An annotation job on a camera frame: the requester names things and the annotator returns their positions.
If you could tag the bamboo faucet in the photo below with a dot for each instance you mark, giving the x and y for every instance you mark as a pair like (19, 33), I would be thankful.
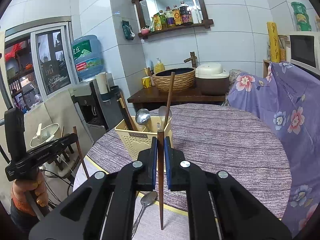
(192, 59)

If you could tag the yellow mug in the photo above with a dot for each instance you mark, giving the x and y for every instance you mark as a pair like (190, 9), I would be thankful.
(147, 82)

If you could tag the yellow soap bottle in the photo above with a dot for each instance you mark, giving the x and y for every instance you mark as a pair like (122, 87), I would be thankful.
(159, 66)

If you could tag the cream plastic utensil holder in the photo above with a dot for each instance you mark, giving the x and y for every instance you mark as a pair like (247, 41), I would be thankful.
(139, 140)

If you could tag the blue water bottle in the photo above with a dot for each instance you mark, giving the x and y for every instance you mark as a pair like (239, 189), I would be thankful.
(87, 56)

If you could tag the wooden wall shelf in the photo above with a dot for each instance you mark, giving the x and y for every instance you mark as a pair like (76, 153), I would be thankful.
(161, 16)

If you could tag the brown wooden chopstick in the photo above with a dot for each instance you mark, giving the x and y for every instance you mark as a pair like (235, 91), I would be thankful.
(172, 77)
(160, 153)
(80, 153)

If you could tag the white pot on stool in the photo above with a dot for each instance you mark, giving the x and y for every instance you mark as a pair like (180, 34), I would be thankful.
(44, 134)

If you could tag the white rice cooker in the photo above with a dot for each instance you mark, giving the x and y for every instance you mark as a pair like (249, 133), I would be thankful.
(212, 79)

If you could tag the dark wooden counter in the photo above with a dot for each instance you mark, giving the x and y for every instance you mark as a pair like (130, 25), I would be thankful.
(152, 98)

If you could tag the yellow roll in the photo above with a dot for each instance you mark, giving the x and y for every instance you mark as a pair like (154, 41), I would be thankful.
(274, 42)

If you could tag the green stacked cups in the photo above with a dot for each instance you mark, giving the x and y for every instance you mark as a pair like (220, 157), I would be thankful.
(302, 18)

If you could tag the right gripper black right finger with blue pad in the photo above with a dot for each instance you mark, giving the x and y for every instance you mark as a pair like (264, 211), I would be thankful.
(219, 207)

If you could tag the dark wooden stool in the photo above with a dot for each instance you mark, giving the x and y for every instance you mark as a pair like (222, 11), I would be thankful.
(63, 166)

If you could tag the purple floral cloth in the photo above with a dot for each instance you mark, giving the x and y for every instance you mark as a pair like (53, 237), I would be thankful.
(287, 100)

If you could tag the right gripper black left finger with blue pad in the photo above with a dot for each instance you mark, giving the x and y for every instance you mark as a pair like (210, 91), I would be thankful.
(103, 207)

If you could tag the white microwave oven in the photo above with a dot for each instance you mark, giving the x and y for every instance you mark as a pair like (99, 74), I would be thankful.
(302, 49)

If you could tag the stainless steel spoon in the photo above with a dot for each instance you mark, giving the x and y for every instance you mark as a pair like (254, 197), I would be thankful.
(147, 200)
(164, 113)

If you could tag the water dispenser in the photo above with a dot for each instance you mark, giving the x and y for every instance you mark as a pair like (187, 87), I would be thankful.
(96, 104)

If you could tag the purple striped tablecloth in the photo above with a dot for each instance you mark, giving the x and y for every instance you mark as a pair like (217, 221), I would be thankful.
(214, 138)

